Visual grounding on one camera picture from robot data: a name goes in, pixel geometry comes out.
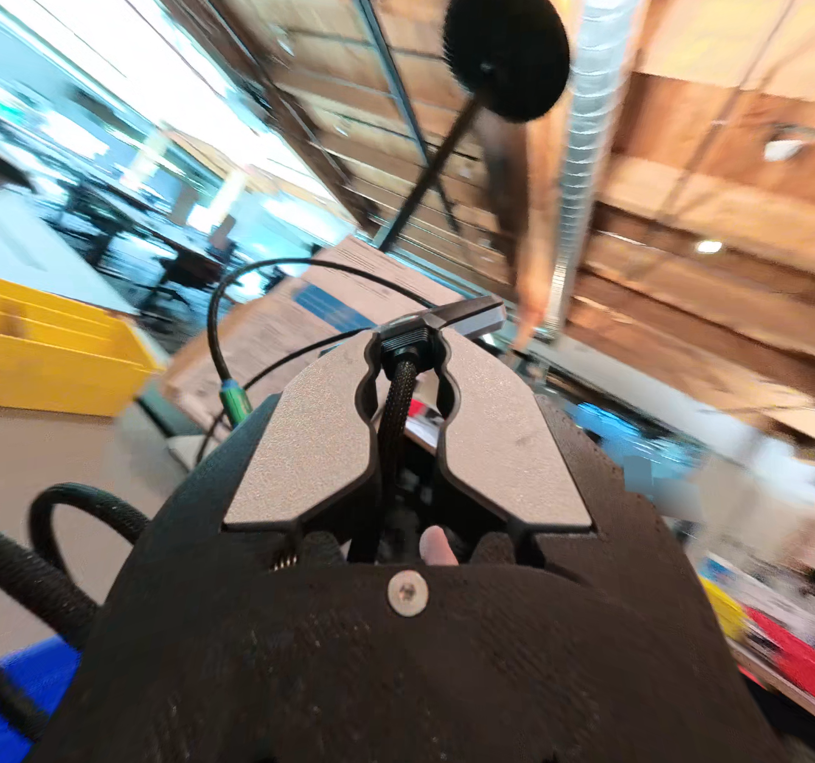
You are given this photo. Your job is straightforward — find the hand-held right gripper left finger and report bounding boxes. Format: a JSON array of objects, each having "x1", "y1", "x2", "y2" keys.
[{"x1": 222, "y1": 329, "x2": 384, "y2": 531}]

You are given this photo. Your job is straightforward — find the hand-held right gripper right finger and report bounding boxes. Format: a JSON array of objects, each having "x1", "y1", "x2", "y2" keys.
[{"x1": 435, "y1": 327, "x2": 594, "y2": 533}]

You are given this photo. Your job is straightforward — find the black cable with green plugs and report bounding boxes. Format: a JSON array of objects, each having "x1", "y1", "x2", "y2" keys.
[{"x1": 194, "y1": 258, "x2": 440, "y2": 465}]

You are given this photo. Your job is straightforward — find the black braided cable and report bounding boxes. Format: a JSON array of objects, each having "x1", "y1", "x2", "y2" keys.
[{"x1": 0, "y1": 356, "x2": 424, "y2": 738}]

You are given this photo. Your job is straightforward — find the yellow plastic bin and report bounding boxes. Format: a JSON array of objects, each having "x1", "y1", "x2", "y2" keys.
[{"x1": 0, "y1": 278, "x2": 168, "y2": 418}]

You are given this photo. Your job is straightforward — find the person's right hand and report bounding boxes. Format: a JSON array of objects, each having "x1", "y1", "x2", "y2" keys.
[{"x1": 419, "y1": 525, "x2": 461, "y2": 567}]

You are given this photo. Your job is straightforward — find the brown document stand with paper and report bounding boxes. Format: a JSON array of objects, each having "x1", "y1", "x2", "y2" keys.
[{"x1": 162, "y1": 235, "x2": 472, "y2": 439}]

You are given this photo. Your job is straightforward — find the blue plastic bin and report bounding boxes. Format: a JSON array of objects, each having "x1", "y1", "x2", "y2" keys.
[{"x1": 0, "y1": 639, "x2": 84, "y2": 763}]

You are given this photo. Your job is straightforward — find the silver spiral air duct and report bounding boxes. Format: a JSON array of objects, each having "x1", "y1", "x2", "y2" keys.
[{"x1": 548, "y1": 0, "x2": 657, "y2": 331}]

